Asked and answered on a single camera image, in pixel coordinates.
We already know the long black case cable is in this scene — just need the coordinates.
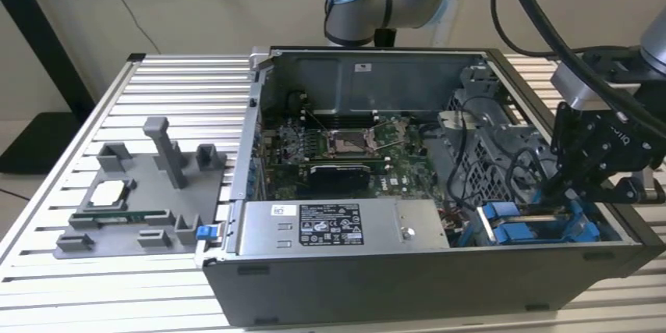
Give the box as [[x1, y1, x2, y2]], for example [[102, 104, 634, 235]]
[[446, 94, 502, 204]]

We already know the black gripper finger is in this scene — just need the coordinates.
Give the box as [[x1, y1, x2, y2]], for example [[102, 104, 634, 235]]
[[530, 101, 612, 210], [558, 170, 650, 204]]

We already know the black disk wire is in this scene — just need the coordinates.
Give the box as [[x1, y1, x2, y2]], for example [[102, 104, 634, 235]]
[[506, 147, 554, 210]]

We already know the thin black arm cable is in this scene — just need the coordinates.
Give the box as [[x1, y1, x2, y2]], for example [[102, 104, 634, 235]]
[[490, 0, 590, 58]]

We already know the red black wire bundle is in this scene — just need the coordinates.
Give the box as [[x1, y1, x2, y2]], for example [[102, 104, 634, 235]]
[[440, 207, 470, 233]]

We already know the thin dark wall cable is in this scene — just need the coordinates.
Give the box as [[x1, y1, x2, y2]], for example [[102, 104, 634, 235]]
[[93, 0, 162, 54]]

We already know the CPU socket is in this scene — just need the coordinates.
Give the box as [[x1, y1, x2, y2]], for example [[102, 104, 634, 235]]
[[322, 128, 374, 157]]

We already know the black RAM slot bank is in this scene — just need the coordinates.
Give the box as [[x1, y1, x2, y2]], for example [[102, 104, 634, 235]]
[[305, 110, 378, 130]]

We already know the black graphics card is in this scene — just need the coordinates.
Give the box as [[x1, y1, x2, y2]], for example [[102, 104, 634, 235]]
[[306, 163, 376, 200]]

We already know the black stand with base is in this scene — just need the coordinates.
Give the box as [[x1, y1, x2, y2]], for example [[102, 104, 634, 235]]
[[0, 0, 98, 175]]

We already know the metal socket cover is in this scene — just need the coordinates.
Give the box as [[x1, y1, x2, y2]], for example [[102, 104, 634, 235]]
[[372, 116, 414, 151]]

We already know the black open PC case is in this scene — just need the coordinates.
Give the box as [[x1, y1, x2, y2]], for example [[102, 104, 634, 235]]
[[195, 44, 666, 328]]

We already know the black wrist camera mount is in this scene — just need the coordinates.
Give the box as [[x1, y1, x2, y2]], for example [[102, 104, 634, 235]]
[[580, 45, 650, 87]]

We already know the grey perforated drive cage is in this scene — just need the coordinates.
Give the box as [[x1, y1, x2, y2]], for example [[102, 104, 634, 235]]
[[424, 66, 554, 209]]

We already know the grey parts rack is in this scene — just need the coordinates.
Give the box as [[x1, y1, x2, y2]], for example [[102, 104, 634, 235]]
[[54, 116, 230, 260]]

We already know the silver CPU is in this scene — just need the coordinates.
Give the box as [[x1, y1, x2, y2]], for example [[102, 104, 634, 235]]
[[87, 182, 130, 207]]

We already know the green RAM stick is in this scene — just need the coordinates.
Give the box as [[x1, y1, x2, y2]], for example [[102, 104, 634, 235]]
[[78, 211, 171, 222]]

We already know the silver power supply unit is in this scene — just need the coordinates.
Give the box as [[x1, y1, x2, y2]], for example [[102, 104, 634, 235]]
[[237, 198, 452, 256]]

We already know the green motherboard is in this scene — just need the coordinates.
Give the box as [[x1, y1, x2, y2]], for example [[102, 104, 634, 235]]
[[254, 113, 450, 202]]

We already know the thin metal locking lever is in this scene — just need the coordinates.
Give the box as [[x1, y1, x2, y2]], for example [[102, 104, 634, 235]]
[[303, 108, 330, 133]]

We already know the blue carrier in bay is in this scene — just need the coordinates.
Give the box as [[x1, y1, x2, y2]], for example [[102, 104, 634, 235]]
[[493, 220, 601, 245]]

